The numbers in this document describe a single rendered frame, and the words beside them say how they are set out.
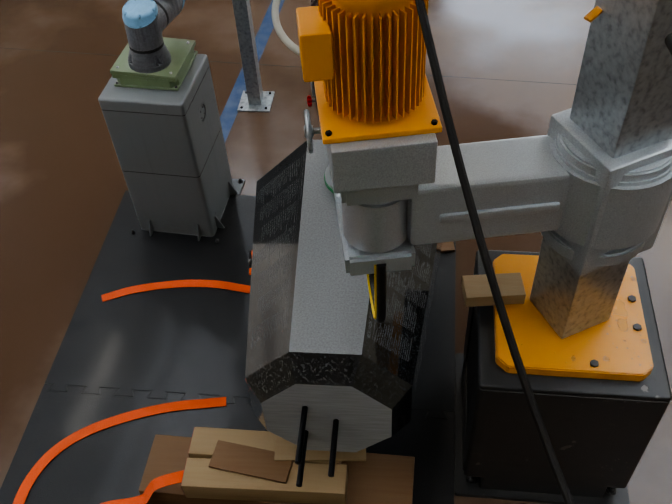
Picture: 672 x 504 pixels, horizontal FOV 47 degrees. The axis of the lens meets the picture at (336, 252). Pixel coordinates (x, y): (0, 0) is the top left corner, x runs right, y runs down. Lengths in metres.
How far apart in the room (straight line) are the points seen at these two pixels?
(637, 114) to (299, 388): 1.29
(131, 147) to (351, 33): 2.19
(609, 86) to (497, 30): 3.49
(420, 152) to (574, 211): 0.54
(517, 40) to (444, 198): 3.41
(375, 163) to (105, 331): 2.21
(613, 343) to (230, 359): 1.68
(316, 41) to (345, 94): 0.16
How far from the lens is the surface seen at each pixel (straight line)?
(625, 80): 1.97
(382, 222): 2.08
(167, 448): 3.20
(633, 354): 2.67
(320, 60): 1.73
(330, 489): 2.91
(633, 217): 2.19
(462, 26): 5.50
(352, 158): 1.81
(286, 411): 2.64
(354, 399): 2.54
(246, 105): 4.84
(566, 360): 2.60
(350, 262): 2.17
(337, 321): 2.55
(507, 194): 2.10
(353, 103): 1.82
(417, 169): 1.86
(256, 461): 2.98
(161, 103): 3.53
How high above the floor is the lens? 2.88
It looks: 48 degrees down
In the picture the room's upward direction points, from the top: 4 degrees counter-clockwise
